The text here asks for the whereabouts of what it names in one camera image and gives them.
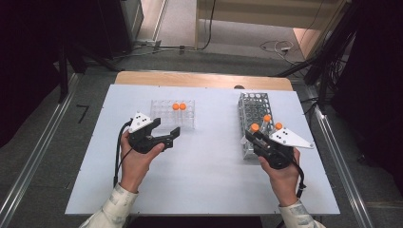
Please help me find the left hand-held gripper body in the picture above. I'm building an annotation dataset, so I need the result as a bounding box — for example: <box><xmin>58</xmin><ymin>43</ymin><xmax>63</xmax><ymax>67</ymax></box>
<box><xmin>127</xmin><ymin>110</ymin><xmax>166</xmax><ymax>155</ymax></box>

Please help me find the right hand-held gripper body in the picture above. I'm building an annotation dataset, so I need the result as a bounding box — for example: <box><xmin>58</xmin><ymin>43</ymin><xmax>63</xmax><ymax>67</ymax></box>
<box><xmin>253</xmin><ymin>126</ymin><xmax>316</xmax><ymax>170</ymax></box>

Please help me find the clear acrylic tube rack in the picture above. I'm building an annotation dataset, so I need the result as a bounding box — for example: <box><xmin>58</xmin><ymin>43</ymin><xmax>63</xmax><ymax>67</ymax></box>
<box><xmin>149</xmin><ymin>99</ymin><xmax>196</xmax><ymax>131</ymax></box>

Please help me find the metal tube rack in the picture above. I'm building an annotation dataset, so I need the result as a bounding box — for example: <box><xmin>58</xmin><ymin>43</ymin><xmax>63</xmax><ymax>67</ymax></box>
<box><xmin>237</xmin><ymin>91</ymin><xmax>282</xmax><ymax>162</ymax></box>

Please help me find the person's left hand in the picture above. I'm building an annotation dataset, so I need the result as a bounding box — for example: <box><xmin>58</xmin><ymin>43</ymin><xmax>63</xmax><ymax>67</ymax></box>
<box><xmin>120</xmin><ymin>129</ymin><xmax>166</xmax><ymax>194</ymax></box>

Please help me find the person's right hand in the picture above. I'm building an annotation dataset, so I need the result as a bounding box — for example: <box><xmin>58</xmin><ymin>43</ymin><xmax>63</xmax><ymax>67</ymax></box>
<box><xmin>258</xmin><ymin>147</ymin><xmax>302</xmax><ymax>208</ymax></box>

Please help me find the wooden table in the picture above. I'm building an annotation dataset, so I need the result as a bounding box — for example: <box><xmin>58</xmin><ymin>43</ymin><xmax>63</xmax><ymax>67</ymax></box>
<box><xmin>114</xmin><ymin>70</ymin><xmax>294</xmax><ymax>92</ymax></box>

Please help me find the grey power strip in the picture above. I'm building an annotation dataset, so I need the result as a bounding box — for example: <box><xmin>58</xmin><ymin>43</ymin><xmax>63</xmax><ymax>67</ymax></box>
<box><xmin>133</xmin><ymin>38</ymin><xmax>163</xmax><ymax>49</ymax></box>

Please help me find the black metal stand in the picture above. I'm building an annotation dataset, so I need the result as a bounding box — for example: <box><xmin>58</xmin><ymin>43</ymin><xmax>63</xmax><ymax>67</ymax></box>
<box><xmin>269</xmin><ymin>0</ymin><xmax>359</xmax><ymax>110</ymax></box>

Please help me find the black tripod stand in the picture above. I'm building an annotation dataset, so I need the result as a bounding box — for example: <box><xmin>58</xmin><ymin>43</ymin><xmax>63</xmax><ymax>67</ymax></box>
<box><xmin>56</xmin><ymin>41</ymin><xmax>123</xmax><ymax>104</ymax></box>

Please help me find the dark cabinet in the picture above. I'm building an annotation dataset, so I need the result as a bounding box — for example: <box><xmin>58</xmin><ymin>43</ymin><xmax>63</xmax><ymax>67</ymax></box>
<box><xmin>98</xmin><ymin>0</ymin><xmax>144</xmax><ymax>60</ymax></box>

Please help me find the black curtain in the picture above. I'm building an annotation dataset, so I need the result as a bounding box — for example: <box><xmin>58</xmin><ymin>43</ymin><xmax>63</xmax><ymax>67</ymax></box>
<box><xmin>0</xmin><ymin>0</ymin><xmax>103</xmax><ymax>148</ymax></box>
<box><xmin>329</xmin><ymin>0</ymin><xmax>403</xmax><ymax>186</ymax></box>

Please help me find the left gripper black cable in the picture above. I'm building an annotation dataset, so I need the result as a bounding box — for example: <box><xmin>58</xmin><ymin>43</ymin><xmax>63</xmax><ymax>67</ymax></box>
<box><xmin>112</xmin><ymin>119</ymin><xmax>134</xmax><ymax>188</ymax></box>

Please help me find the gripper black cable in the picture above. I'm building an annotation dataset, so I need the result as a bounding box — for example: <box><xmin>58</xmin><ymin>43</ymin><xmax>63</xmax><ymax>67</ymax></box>
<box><xmin>291</xmin><ymin>160</ymin><xmax>308</xmax><ymax>200</ymax></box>
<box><xmin>112</xmin><ymin>119</ymin><xmax>134</xmax><ymax>188</ymax></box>

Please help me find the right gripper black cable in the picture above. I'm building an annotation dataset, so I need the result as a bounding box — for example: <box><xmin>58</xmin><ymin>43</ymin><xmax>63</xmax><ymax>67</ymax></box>
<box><xmin>291</xmin><ymin>160</ymin><xmax>308</xmax><ymax>200</ymax></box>

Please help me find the aluminium floor rail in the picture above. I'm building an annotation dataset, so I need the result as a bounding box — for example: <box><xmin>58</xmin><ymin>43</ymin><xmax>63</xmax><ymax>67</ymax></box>
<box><xmin>0</xmin><ymin>73</ymin><xmax>80</xmax><ymax>227</ymax></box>
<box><xmin>304</xmin><ymin>85</ymin><xmax>375</xmax><ymax>228</ymax></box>
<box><xmin>151</xmin><ymin>0</ymin><xmax>170</xmax><ymax>42</ymax></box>

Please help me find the white floor cable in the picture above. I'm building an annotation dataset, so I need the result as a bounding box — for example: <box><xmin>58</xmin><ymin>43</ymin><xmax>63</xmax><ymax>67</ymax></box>
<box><xmin>259</xmin><ymin>39</ymin><xmax>305</xmax><ymax>65</ymax></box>

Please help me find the hanging black cable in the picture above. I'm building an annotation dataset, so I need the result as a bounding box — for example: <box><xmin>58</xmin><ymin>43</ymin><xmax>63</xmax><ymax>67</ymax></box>
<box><xmin>198</xmin><ymin>0</ymin><xmax>218</xmax><ymax>51</ymax></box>

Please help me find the light wooden furniture frame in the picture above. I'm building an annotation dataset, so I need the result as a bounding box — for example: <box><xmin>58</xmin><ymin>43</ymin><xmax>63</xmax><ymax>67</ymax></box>
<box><xmin>194</xmin><ymin>0</ymin><xmax>353</xmax><ymax>60</ymax></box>

